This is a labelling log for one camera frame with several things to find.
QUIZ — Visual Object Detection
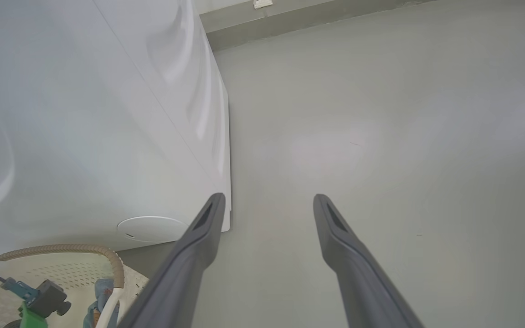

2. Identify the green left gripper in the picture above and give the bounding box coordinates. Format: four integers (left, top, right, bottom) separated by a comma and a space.
18, 301, 49, 328

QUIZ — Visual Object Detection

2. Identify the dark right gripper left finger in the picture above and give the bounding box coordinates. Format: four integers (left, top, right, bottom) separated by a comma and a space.
117, 193, 226, 328

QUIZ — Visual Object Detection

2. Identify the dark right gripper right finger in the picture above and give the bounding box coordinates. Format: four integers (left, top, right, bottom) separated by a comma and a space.
313, 194, 425, 328

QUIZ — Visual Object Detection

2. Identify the blue orange-print garment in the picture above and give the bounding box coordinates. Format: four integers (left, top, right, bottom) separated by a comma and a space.
83, 279, 122, 328

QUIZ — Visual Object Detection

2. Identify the white front-load washing machine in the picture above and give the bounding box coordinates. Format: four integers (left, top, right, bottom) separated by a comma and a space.
0, 0, 232, 256

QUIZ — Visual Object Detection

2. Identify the round white drain filter cover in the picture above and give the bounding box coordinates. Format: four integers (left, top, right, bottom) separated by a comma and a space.
117, 216, 189, 243

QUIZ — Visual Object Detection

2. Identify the cream perforated plastic laundry basket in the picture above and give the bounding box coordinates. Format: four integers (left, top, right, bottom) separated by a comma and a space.
0, 244, 151, 328

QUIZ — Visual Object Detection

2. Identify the teal cable connector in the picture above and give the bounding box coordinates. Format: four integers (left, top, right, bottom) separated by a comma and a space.
0, 278, 40, 303

